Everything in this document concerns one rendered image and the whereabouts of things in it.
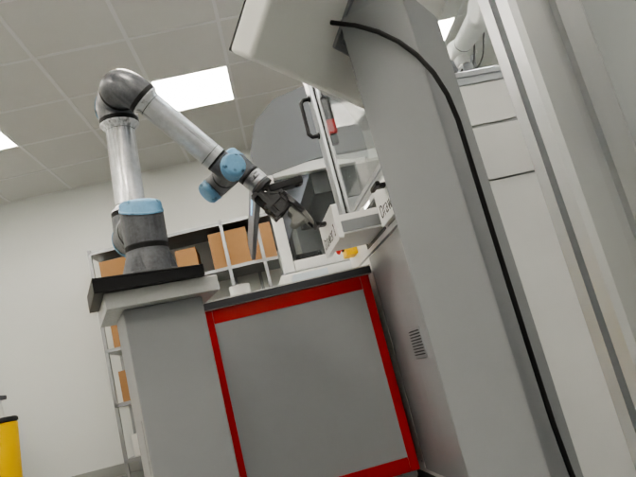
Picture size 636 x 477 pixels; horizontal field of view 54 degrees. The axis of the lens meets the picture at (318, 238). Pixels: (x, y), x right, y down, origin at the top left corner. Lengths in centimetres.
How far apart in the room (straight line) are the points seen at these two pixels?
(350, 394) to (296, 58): 128
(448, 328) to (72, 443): 572
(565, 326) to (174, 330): 94
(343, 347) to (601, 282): 177
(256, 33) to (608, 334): 75
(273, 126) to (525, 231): 167
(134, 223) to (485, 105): 95
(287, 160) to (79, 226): 402
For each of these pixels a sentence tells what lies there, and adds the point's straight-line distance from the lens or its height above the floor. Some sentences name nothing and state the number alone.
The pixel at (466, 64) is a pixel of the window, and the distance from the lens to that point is 172.
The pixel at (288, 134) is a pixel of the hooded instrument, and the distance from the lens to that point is 298.
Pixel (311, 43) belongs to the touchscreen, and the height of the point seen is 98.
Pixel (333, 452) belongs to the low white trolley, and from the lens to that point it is 208.
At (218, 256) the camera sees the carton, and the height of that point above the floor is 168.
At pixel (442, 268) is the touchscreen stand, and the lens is 97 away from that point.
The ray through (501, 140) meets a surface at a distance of 164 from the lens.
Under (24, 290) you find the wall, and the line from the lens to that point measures 674.
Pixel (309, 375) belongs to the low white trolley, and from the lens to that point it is 207.
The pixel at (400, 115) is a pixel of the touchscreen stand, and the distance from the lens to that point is 103.
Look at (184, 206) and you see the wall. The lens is 647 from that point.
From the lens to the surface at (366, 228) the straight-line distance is 191.
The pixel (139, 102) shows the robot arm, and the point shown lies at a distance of 189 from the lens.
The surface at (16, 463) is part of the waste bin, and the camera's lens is 422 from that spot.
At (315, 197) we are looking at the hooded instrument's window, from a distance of 291.
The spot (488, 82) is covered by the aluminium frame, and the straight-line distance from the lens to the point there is 170.
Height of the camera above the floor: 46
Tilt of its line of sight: 12 degrees up
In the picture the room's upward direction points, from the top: 14 degrees counter-clockwise
